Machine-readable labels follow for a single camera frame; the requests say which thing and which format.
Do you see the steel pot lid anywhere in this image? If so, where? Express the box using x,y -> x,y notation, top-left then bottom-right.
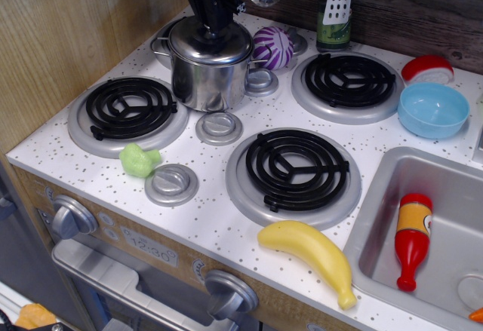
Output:
168,16 -> 254,65

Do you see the stainless steel pot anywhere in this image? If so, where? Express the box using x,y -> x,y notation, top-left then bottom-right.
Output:
171,50 -> 254,112

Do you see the purple striped toy ball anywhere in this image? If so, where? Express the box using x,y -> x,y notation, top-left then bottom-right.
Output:
253,26 -> 294,71

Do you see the grey stove top knob rear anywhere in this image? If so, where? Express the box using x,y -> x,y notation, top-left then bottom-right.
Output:
287,27 -> 308,57

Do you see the grey stove top knob middle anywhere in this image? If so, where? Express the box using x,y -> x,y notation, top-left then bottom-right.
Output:
195,112 -> 243,146

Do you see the green can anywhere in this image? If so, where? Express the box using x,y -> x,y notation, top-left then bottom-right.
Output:
316,0 -> 352,52

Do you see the white slotted spatula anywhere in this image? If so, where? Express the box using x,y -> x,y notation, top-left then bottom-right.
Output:
322,0 -> 352,26

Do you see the front left black burner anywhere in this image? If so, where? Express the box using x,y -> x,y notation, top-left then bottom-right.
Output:
67,76 -> 189,158

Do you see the back right black burner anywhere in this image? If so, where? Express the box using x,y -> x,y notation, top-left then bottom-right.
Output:
291,51 -> 405,125

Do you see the green toy broccoli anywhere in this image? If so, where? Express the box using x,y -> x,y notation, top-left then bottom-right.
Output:
119,143 -> 162,178

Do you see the grey stove top knob front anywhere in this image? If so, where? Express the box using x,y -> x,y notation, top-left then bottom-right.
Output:
144,164 -> 199,207

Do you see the front right black burner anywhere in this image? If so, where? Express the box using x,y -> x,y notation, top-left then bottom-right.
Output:
226,128 -> 362,230

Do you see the yellow toy banana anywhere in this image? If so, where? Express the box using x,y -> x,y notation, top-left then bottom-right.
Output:
257,220 -> 357,311

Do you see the light blue bowl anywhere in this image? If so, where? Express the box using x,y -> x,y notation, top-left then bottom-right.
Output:
398,82 -> 470,139

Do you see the left oven dial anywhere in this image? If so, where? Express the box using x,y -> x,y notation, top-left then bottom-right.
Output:
52,195 -> 99,240

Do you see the oven dial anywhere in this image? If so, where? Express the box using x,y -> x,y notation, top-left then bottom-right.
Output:
52,195 -> 99,240
205,269 -> 259,320

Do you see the right oven dial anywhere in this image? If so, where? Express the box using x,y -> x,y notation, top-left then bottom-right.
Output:
205,269 -> 259,320

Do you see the red toy ketchup bottle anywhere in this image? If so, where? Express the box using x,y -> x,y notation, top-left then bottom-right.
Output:
395,193 -> 432,292

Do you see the silver sink basin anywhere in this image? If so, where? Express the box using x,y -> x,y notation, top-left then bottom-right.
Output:
344,147 -> 482,330

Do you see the orange object on floor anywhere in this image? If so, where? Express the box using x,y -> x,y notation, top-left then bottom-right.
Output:
14,303 -> 57,330

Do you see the orange toy carrot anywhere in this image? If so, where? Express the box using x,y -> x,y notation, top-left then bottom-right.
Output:
469,308 -> 483,323

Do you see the grey oven door handle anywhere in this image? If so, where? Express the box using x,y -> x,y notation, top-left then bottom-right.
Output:
52,240 -> 239,330

